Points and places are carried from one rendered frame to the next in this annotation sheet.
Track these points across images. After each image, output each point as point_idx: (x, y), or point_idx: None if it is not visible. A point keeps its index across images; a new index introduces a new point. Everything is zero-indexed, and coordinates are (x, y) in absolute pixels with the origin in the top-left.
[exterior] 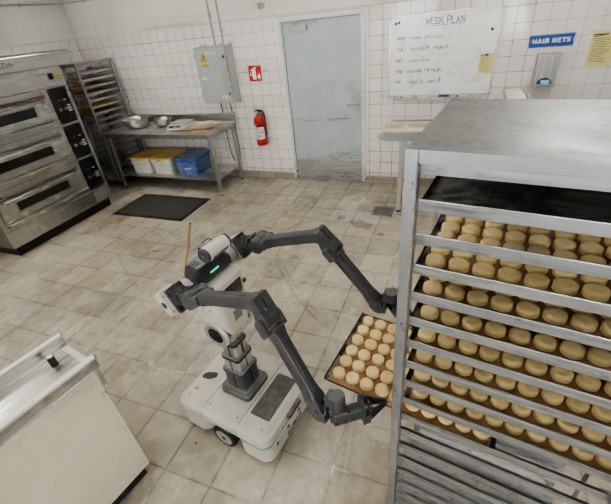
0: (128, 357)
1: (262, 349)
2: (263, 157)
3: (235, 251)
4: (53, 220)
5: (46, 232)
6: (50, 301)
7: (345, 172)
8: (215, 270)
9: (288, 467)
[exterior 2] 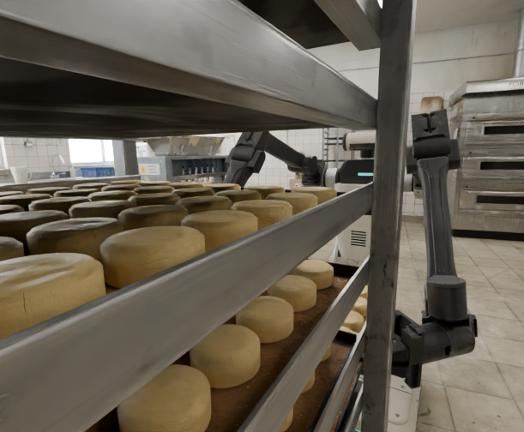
0: None
1: (462, 408)
2: None
3: (412, 177)
4: (500, 225)
5: (486, 231)
6: (417, 259)
7: None
8: (366, 177)
9: None
